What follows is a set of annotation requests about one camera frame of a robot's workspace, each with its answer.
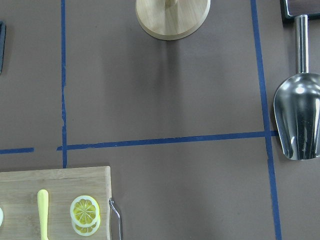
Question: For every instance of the wooden cup tree stand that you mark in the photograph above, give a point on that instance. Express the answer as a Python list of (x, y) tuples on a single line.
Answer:
[(171, 20)]

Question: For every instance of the top stacked lemon slice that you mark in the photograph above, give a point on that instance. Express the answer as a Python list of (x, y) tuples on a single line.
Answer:
[(84, 211)]

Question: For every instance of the stacked lemon slice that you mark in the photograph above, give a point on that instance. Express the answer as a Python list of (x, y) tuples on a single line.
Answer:
[(84, 211), (86, 231)]

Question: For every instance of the lower stacked lemon slice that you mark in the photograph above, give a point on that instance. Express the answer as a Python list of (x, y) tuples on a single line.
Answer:
[(86, 231)]

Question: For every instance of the metal scoop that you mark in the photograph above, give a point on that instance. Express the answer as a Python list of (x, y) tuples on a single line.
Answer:
[(296, 103)]

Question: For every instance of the yellow plastic knife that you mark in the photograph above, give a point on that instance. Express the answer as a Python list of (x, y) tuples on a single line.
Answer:
[(43, 212)]

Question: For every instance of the wooden cutting board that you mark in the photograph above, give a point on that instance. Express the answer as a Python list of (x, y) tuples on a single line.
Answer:
[(18, 200)]

